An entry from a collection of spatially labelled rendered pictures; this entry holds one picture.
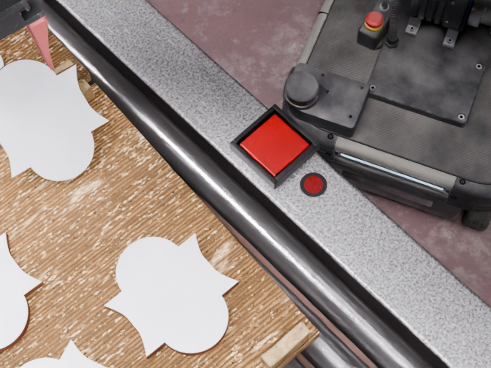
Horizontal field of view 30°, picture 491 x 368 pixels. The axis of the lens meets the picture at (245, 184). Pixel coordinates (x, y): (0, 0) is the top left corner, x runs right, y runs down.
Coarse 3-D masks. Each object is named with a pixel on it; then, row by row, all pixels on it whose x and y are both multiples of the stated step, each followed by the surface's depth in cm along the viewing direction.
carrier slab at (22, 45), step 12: (12, 36) 115; (24, 36) 115; (48, 36) 114; (0, 48) 114; (12, 48) 114; (24, 48) 114; (36, 48) 114; (60, 48) 114; (12, 60) 113; (60, 60) 113; (72, 60) 113; (84, 72) 112; (0, 144) 110
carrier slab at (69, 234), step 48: (96, 96) 111; (96, 144) 108; (144, 144) 108; (0, 192) 106; (48, 192) 106; (96, 192) 105; (144, 192) 105; (192, 192) 105; (48, 240) 103; (96, 240) 103; (48, 288) 101; (96, 288) 101; (240, 288) 100; (48, 336) 99; (96, 336) 98; (240, 336) 98
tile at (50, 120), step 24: (0, 72) 100; (24, 72) 101; (48, 72) 102; (72, 72) 102; (0, 96) 101; (24, 96) 101; (48, 96) 102; (72, 96) 103; (0, 120) 101; (24, 120) 102; (48, 120) 103; (72, 120) 104; (96, 120) 105; (24, 144) 103; (48, 144) 103; (72, 144) 104; (24, 168) 103; (48, 168) 104; (72, 168) 105
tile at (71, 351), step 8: (72, 344) 97; (64, 352) 97; (72, 352) 97; (80, 352) 97; (32, 360) 96; (40, 360) 96; (48, 360) 96; (56, 360) 96; (64, 360) 96; (72, 360) 96; (80, 360) 96; (88, 360) 96
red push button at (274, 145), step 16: (272, 128) 109; (288, 128) 109; (240, 144) 108; (256, 144) 108; (272, 144) 108; (288, 144) 108; (304, 144) 108; (256, 160) 108; (272, 160) 107; (288, 160) 107
